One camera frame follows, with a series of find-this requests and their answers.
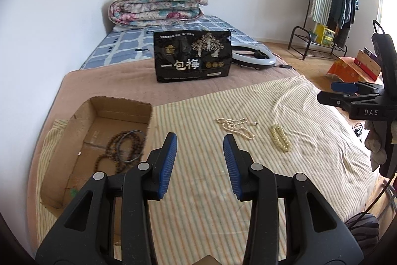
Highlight cream bead bracelet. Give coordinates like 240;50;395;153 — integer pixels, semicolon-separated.
269;124;292;153

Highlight brown wooden bead necklace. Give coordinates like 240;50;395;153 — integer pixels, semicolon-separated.
93;130;146;174

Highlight white pearl necklace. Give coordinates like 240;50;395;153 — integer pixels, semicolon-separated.
216;117;255;140

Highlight black bangle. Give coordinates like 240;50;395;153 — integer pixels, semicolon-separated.
116;130;146;163

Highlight gloved right hand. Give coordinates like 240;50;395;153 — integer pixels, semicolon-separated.
364;120;387;172

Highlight boxes on orange table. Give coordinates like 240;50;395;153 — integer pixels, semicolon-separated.
354;48;381;81

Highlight orange cloth covered table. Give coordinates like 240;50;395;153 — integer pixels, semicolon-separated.
326;56;383;85

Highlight black clothes rack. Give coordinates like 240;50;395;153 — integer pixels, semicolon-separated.
287;0;359;61

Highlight yellow box on rack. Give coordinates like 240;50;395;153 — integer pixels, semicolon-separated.
314;24;335;46

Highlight brown cardboard box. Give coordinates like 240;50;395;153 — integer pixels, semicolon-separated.
36;97;152;243

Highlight striped yellow blanket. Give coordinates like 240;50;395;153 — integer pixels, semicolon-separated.
35;75;381;264

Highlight brown bed cover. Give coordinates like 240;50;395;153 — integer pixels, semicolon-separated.
27;59;298;251

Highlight black snack bag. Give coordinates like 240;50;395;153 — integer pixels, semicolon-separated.
153;30;232;83

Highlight blue checkered bed sheet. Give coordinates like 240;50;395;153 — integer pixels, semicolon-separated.
81;16;257;70

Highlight folded floral quilt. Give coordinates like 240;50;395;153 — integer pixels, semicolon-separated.
108;0;208;28

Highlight white ring light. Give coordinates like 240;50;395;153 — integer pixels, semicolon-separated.
232;44;277;70

